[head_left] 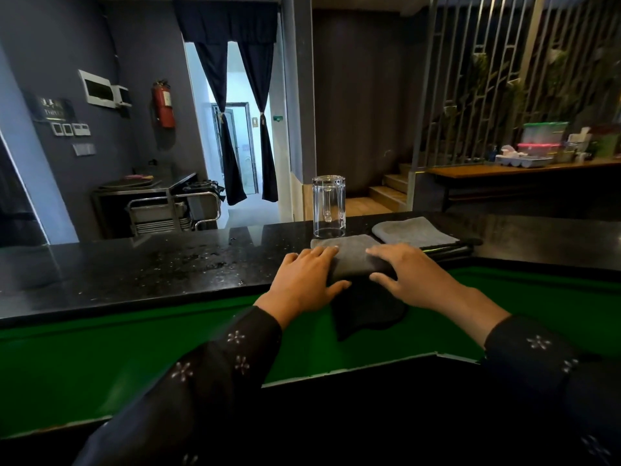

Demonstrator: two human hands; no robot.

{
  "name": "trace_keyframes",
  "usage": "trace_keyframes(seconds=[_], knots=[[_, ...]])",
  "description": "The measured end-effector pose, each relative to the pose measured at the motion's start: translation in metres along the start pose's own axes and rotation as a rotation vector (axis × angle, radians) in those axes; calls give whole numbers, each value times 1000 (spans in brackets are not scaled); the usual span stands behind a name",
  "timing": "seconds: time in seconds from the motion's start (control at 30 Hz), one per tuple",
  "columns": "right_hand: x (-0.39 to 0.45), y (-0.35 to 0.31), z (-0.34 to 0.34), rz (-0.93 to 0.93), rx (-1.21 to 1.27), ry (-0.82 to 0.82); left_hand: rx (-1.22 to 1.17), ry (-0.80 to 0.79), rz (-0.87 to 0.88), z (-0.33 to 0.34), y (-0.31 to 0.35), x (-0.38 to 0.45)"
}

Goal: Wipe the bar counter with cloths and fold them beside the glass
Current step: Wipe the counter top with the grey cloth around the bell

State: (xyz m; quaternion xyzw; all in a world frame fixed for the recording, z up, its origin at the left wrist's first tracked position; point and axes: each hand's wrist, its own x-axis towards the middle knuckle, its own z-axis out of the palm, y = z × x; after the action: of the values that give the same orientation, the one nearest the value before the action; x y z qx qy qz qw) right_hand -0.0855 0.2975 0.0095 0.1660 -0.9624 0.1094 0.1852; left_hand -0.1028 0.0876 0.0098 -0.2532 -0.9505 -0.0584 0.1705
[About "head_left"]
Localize person's right hand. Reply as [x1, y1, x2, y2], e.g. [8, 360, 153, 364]
[365, 243, 470, 320]

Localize clear glass mug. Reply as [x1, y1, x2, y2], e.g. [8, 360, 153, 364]
[312, 175, 346, 239]

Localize person's left forearm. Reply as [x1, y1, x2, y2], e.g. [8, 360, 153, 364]
[73, 298, 298, 466]

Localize stainless steel cart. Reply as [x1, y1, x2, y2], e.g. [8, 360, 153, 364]
[92, 172, 224, 238]

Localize wooden stairs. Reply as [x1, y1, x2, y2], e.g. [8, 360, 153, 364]
[345, 163, 413, 218]

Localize red lidded plastic container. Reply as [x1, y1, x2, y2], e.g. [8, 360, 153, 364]
[517, 142, 561, 158]

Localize glass door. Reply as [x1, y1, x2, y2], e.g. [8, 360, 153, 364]
[212, 102, 259, 195]

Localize person's right forearm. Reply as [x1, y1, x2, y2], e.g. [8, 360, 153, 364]
[439, 285, 621, 466]

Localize red fire extinguisher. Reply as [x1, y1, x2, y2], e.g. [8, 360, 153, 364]
[152, 80, 176, 130]

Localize white wall box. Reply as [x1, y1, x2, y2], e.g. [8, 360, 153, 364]
[78, 69, 133, 109]

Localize metal lattice screen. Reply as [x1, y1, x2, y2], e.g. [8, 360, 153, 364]
[408, 0, 621, 211]

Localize white wall switches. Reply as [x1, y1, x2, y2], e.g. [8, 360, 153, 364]
[50, 122, 92, 138]

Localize dark wall sign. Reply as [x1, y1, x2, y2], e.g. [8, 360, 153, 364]
[30, 94, 76, 124]

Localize round dark tray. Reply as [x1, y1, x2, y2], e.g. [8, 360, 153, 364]
[99, 174, 162, 191]

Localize dark blue curtain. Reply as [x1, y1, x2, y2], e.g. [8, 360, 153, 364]
[173, 0, 279, 206]

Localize dark grey cloth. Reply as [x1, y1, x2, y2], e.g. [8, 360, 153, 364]
[310, 234, 408, 342]

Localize person's left hand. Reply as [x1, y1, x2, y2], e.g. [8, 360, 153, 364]
[254, 246, 352, 331]

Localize green lidded plastic container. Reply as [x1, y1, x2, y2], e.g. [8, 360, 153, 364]
[521, 121, 570, 145]

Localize white ice cube tray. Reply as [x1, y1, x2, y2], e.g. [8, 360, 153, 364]
[495, 155, 555, 169]

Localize wooden counter shelf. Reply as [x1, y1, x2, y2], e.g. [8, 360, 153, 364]
[427, 157, 621, 211]

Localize light grey folded cloth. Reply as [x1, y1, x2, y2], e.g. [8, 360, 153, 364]
[372, 216, 460, 248]

